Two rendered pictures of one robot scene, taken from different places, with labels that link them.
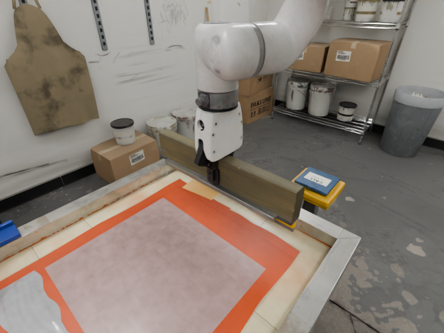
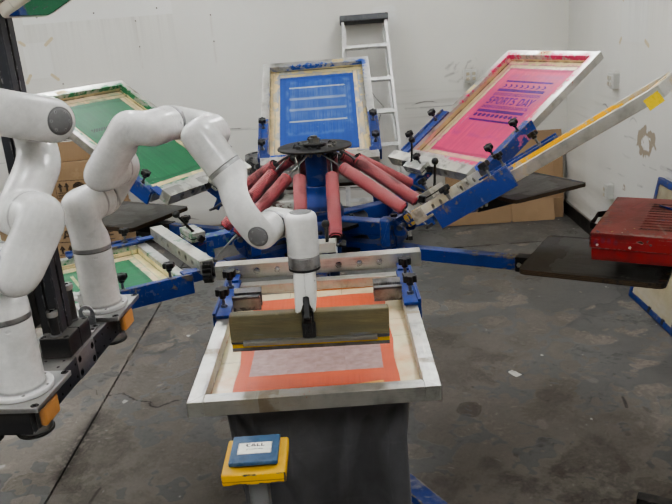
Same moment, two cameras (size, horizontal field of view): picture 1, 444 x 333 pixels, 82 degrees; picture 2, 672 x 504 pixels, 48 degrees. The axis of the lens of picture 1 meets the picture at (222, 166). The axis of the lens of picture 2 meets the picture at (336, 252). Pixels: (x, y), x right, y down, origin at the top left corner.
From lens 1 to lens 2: 208 cm
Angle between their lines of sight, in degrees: 116
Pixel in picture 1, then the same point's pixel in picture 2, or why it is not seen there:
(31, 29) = not seen: outside the picture
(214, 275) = (277, 360)
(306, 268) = (221, 389)
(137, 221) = (370, 351)
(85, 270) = not seen: hidden behind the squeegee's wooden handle
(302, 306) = (211, 359)
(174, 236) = (330, 359)
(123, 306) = not seen: hidden behind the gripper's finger
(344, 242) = (198, 394)
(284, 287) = (230, 376)
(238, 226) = (292, 384)
